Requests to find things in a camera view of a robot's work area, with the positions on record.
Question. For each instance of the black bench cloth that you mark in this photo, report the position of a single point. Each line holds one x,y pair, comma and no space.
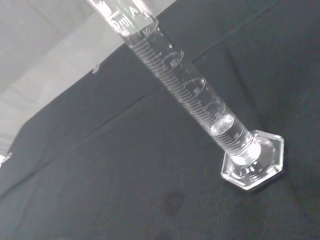
125,175

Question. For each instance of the clear tape piece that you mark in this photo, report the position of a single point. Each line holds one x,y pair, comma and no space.
96,68
5,158

